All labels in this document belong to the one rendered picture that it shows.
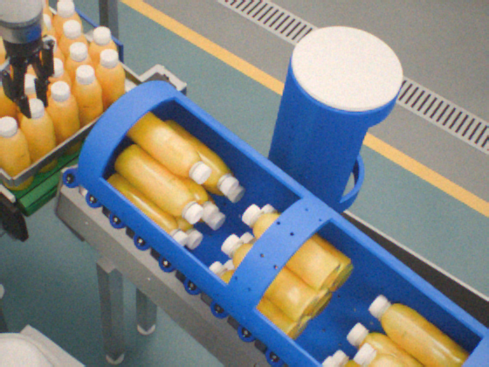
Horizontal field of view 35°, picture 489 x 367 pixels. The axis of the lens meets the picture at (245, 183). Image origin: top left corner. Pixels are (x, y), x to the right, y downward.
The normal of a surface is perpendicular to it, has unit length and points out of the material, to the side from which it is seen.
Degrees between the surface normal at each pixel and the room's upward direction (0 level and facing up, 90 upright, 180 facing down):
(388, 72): 0
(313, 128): 90
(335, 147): 90
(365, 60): 0
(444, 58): 0
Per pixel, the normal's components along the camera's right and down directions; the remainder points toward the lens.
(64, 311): 0.11, -0.57
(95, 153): -0.48, 0.15
